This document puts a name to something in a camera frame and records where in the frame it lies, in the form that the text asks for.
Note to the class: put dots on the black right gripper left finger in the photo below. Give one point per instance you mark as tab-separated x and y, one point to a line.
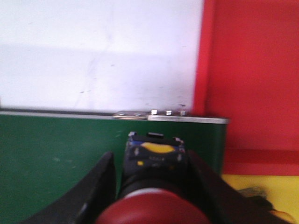
85	201

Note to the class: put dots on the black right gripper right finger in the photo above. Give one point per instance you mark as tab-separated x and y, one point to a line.
224	205

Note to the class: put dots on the yellow plastic tray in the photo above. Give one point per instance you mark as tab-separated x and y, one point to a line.
281	191

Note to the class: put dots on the green conveyor belt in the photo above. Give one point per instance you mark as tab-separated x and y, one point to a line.
41	158

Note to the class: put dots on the red plastic tray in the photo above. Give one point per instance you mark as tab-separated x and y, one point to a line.
248	71

